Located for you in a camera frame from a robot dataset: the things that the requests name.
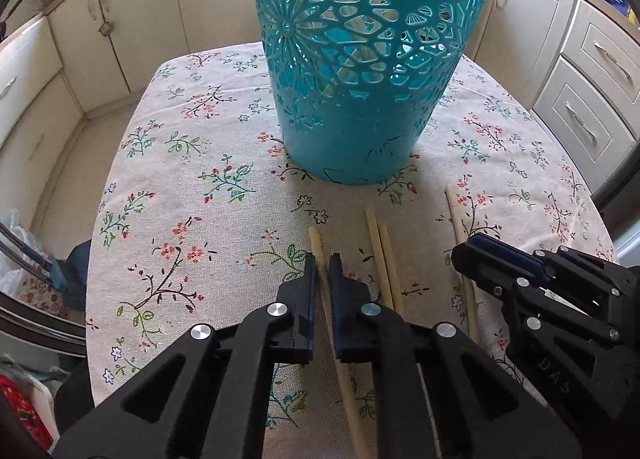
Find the cream kitchen cabinets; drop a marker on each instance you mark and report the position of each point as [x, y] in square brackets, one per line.
[150, 14]

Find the red patterned bag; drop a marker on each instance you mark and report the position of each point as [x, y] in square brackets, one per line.
[20, 399]

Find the white plastic bag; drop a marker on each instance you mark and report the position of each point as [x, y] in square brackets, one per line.
[15, 264]

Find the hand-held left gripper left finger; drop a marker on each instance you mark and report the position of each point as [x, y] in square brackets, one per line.
[310, 289]

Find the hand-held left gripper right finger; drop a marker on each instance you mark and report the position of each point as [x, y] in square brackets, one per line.
[340, 309]

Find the teal perforated plastic basket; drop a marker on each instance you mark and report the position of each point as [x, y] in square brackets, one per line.
[350, 139]

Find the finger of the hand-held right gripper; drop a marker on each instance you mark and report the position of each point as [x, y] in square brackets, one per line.
[575, 269]
[550, 339]

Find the cream drawer cabinet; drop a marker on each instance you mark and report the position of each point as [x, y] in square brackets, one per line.
[30, 104]

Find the cream panelled cabinets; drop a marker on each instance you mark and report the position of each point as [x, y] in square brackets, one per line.
[575, 104]

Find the floral tablecloth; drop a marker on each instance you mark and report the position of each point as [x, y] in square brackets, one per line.
[200, 219]

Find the dark cloth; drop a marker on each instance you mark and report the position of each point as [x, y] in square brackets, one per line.
[75, 389]

